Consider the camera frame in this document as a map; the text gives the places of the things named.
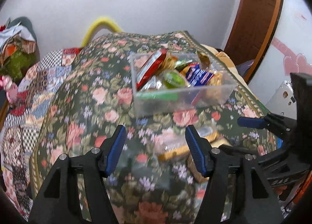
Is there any orange snack in bin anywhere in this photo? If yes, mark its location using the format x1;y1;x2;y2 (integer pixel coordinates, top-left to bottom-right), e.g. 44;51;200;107
196;51;211;69

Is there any brown wooden door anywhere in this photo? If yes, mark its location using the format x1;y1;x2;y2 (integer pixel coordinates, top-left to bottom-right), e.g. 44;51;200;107
224;0;283;83

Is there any beige fleece blanket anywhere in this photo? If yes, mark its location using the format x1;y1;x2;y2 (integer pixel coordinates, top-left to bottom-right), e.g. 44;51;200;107
202;44;238;73

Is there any yellow curved bed rail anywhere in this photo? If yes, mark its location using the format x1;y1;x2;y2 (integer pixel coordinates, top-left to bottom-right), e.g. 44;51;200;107
80;16;123;48

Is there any patchwork checkered quilt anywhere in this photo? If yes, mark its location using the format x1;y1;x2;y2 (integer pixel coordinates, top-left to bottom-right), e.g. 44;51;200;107
1;47;81;220

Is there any white cabinet with hearts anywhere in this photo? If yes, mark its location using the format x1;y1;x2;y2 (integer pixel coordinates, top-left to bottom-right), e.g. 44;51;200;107
249;0;311;119

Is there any pile of clothes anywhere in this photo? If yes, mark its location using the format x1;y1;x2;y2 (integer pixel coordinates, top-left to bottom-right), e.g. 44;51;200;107
1;16;38;83

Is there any red snack bag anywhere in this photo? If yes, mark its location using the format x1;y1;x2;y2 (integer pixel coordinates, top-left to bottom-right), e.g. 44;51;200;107
136;49;167;91

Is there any clear plastic storage bin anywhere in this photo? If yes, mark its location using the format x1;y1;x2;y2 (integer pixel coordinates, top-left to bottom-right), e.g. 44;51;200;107
129;49;237;118

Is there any beige bread packet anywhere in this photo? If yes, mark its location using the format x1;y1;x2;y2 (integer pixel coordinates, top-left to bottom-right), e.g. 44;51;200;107
155;126;220;162

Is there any blue snack packet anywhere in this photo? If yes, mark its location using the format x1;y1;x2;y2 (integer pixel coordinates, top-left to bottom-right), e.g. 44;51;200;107
185;65;214;87

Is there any yellow bread packet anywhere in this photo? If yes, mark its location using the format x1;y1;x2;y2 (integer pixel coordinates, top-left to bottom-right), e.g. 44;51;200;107
186;154;211;183

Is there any yellow puffed snack bag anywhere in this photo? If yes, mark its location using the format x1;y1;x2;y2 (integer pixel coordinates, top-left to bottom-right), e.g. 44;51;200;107
208;71;224;86

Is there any green jelly cup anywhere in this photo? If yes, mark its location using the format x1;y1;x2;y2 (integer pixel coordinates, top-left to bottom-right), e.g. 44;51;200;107
162;70;188;89

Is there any green-label snack packet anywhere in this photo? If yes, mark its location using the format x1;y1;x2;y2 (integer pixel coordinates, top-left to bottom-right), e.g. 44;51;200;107
136;91;179;101

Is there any pink plush toy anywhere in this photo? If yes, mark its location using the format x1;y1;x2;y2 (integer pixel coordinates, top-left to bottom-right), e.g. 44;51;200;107
1;76;18;104

